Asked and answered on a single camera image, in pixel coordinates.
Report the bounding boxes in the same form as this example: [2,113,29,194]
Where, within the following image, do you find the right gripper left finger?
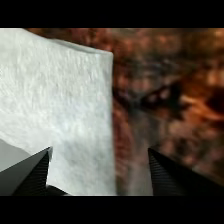
[0,145,69,197]

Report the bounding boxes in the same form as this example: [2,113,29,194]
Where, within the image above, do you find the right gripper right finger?
[147,147,224,197]

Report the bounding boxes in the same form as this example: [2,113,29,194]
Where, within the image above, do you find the white garment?
[0,28,118,197]

